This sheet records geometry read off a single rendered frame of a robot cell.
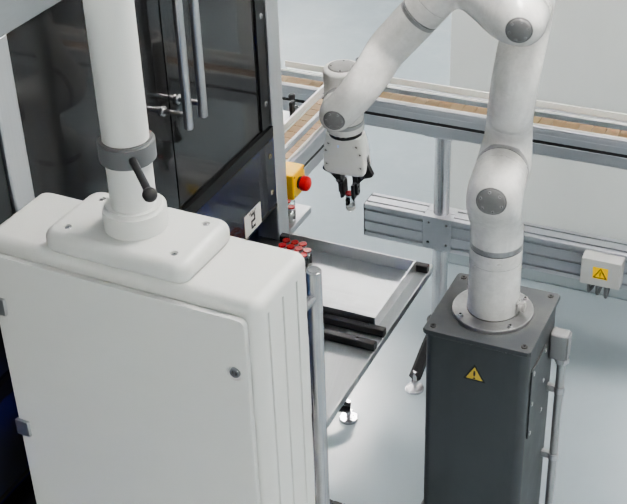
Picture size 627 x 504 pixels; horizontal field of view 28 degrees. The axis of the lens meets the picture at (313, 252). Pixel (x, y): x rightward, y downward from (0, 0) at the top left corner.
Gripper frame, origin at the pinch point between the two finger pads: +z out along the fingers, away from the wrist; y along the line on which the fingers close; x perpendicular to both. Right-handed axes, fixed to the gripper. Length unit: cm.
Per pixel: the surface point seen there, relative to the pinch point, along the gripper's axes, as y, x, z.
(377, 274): 4.7, 3.0, 26.0
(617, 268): 50, 77, 67
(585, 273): 41, 77, 71
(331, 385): 10.7, -40.7, 23.3
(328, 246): -10.1, 7.8, 24.1
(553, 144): 28, 83, 32
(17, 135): -26, -78, -55
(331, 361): 7.5, -32.8, 23.8
